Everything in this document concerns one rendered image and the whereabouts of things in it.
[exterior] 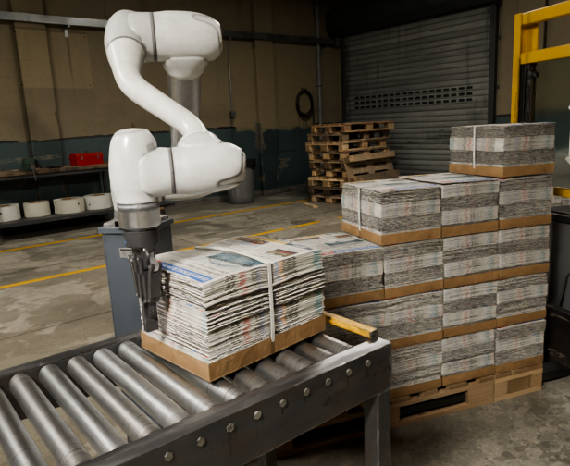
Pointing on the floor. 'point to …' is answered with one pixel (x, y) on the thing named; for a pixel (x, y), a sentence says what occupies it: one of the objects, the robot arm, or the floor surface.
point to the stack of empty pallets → (334, 166)
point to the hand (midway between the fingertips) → (150, 315)
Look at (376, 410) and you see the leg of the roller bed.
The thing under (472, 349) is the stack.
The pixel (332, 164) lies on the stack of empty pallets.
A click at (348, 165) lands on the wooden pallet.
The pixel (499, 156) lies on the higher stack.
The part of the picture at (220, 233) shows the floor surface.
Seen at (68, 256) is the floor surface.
